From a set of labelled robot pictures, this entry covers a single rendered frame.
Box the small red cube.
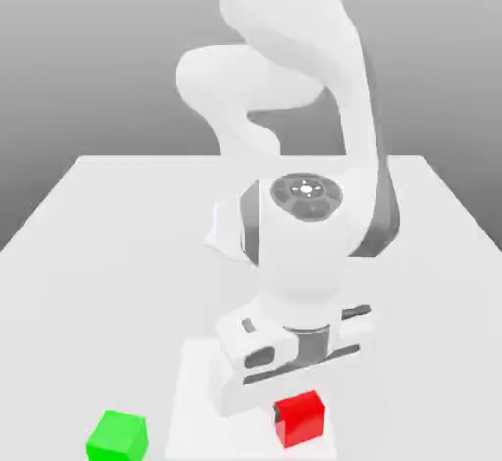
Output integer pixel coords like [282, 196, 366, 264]
[273, 389, 326, 450]

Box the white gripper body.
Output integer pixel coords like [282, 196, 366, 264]
[219, 327, 375, 418]

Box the small green cube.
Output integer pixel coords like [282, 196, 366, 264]
[85, 409, 151, 461]

